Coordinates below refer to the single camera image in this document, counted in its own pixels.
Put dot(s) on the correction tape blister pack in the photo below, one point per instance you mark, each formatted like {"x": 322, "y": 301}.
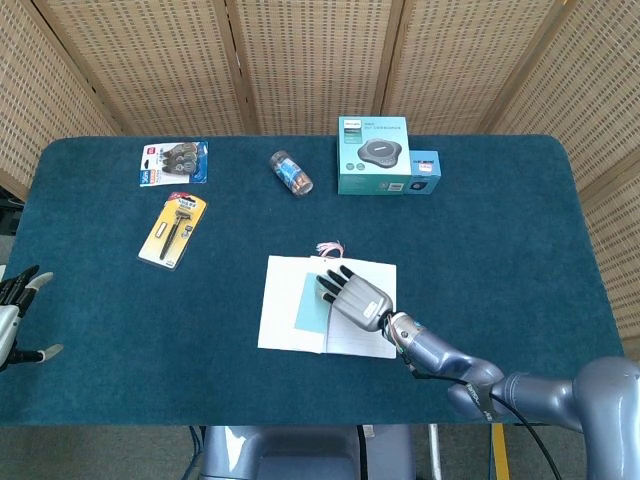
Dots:
{"x": 172, "y": 165}

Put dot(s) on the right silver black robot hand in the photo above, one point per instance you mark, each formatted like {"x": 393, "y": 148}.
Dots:
{"x": 360, "y": 302}

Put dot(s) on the clear bottle with blue label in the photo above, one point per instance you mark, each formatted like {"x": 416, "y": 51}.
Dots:
{"x": 291, "y": 172}

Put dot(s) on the bamboo folding screen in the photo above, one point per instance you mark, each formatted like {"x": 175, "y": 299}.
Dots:
{"x": 310, "y": 65}

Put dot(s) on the open lined notebook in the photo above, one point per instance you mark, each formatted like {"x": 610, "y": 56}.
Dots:
{"x": 280, "y": 300}

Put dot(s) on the white metal pole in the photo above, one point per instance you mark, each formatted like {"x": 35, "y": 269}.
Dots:
{"x": 435, "y": 450}

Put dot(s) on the teal speaker box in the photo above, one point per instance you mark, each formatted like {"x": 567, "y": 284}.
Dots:
{"x": 372, "y": 172}

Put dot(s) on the light blue tasselled bookmark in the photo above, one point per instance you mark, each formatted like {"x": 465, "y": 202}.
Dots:
{"x": 310, "y": 305}

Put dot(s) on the dark blue table cloth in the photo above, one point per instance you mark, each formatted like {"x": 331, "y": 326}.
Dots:
{"x": 100, "y": 325}

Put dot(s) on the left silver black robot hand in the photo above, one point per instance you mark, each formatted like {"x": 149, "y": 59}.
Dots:
{"x": 6, "y": 325}

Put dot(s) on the small blue box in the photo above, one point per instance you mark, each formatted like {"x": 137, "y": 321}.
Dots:
{"x": 426, "y": 177}

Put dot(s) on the razor in yellow pack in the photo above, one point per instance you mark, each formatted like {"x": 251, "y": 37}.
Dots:
{"x": 172, "y": 232}

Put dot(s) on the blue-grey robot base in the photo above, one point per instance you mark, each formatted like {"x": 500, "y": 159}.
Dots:
{"x": 300, "y": 452}

